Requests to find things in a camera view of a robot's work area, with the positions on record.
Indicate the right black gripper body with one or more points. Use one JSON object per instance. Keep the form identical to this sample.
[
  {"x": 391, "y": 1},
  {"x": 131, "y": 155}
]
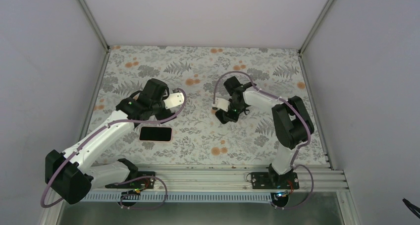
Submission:
[{"x": 238, "y": 107}]

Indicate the phone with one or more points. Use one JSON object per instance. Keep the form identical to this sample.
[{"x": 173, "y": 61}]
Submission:
[
  {"x": 156, "y": 134},
  {"x": 225, "y": 117}
]

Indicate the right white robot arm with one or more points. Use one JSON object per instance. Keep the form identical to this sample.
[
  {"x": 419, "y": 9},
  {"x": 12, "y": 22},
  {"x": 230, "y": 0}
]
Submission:
[{"x": 292, "y": 123}]

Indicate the left aluminium frame post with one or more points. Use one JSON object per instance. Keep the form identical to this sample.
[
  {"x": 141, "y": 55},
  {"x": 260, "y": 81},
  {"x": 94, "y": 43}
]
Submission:
[{"x": 94, "y": 24}]

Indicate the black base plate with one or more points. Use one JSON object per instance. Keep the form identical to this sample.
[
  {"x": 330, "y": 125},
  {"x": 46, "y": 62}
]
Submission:
[
  {"x": 143, "y": 181},
  {"x": 267, "y": 180}
]

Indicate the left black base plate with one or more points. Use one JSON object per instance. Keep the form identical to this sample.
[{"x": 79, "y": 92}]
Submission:
[{"x": 143, "y": 181}]

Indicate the slotted grey cable duct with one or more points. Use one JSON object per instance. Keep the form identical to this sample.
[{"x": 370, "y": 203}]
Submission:
[{"x": 180, "y": 197}]

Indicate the phone in pink case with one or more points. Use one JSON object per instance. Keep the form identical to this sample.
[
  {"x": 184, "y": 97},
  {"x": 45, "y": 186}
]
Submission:
[{"x": 156, "y": 134}]

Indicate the black object at edge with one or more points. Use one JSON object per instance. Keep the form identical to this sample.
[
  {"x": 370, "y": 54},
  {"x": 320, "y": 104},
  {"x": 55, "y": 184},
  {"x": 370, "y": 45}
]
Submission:
[{"x": 413, "y": 208}]

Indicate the right aluminium frame post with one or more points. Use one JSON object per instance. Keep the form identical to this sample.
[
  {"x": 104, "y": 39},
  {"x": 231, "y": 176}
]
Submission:
[{"x": 327, "y": 6}]

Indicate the aluminium mounting rail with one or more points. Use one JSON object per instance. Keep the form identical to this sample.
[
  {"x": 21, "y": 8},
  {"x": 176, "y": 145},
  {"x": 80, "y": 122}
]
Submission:
[{"x": 223, "y": 178}]

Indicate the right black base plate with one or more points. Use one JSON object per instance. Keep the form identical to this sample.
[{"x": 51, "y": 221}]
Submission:
[{"x": 267, "y": 180}]

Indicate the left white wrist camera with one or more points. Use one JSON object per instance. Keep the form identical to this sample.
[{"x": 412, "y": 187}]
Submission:
[{"x": 174, "y": 100}]

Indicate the aluminium frame post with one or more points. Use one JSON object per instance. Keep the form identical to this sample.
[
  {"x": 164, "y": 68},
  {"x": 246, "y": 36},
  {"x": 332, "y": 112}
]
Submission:
[
  {"x": 94, "y": 24},
  {"x": 327, "y": 6}
]

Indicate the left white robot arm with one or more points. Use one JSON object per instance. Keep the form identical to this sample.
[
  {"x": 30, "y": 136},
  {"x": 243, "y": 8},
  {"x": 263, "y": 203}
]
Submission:
[{"x": 70, "y": 175}]

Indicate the floral patterned table mat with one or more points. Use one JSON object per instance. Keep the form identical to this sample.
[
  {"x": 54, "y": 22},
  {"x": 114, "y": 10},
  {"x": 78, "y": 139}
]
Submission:
[{"x": 198, "y": 137}]

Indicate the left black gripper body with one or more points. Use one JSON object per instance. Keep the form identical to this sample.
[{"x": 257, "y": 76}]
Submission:
[{"x": 155, "y": 107}]

